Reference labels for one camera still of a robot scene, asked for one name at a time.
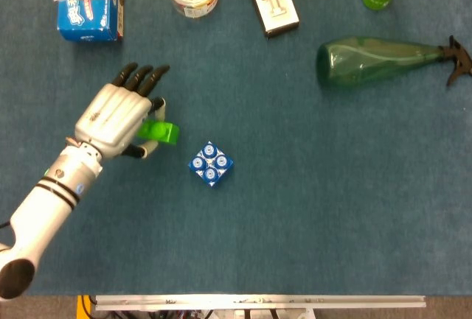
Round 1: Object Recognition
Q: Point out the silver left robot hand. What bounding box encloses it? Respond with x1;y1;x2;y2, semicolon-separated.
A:
73;62;171;160

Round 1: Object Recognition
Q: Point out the green toy brick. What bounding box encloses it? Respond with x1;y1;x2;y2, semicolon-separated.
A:
135;119;181;146

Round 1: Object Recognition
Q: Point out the blue toy brick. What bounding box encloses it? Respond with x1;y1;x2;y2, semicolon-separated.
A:
187;141;235;189

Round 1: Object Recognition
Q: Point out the blue cookie box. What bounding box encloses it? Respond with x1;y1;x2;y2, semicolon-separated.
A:
57;0;125;43

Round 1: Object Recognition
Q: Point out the white card box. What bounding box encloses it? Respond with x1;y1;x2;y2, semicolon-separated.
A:
248;0;300;38

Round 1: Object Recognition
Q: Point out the blue felt table mat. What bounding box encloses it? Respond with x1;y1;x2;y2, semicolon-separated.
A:
0;0;472;297

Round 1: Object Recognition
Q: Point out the green spray bottle black trigger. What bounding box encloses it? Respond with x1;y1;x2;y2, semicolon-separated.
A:
316;34;472;90

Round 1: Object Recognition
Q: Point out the yellow frame piece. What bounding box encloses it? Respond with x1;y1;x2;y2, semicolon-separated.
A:
76;295;93;319

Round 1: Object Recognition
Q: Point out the aluminium profile rail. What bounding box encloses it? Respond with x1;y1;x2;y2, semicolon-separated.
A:
94;294;427;312

